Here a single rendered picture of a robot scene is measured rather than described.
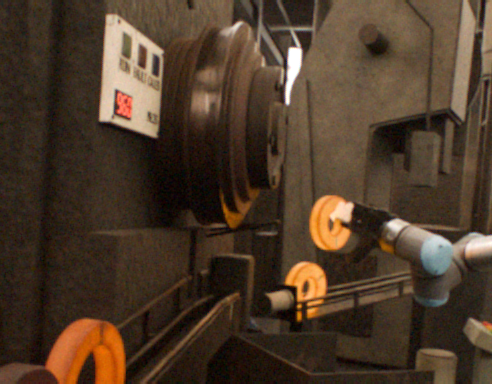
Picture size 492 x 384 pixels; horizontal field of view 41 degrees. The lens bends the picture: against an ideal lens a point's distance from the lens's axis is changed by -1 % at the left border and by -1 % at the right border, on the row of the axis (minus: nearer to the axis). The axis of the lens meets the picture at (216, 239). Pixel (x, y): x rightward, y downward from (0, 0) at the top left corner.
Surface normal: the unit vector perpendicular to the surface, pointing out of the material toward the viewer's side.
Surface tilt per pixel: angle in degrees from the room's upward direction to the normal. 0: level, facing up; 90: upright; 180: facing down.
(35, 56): 90
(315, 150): 90
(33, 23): 90
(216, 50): 53
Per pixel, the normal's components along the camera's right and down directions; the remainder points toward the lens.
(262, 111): -0.22, -0.13
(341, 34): -0.46, 0.01
